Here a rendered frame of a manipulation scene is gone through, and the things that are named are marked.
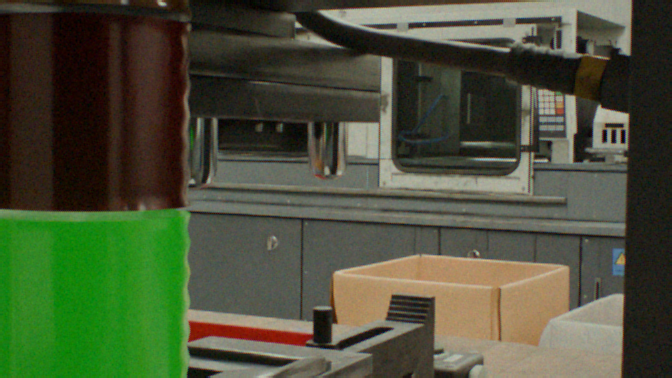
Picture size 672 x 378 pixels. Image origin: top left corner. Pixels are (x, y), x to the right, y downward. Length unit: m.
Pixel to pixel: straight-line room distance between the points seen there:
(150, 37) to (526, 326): 2.73
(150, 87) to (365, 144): 5.35
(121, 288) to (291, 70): 0.30
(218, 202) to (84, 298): 5.81
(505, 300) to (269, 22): 2.31
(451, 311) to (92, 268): 2.60
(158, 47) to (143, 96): 0.01
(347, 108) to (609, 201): 4.53
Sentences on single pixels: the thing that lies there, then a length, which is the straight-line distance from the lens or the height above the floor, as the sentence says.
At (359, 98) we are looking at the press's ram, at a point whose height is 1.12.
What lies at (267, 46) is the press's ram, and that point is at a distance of 0.46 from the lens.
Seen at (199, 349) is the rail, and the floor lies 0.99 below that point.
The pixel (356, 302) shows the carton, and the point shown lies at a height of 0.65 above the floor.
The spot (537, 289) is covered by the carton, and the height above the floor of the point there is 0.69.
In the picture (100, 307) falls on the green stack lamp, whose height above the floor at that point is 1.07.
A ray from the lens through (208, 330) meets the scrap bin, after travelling 0.81.
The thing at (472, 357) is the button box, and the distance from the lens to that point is 0.85.
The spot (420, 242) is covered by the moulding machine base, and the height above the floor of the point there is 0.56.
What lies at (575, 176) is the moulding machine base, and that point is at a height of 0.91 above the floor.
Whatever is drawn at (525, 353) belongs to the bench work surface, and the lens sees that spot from 1.02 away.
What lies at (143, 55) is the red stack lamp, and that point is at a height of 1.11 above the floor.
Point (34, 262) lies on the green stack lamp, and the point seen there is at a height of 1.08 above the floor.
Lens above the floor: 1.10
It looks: 3 degrees down
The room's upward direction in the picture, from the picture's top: 1 degrees clockwise
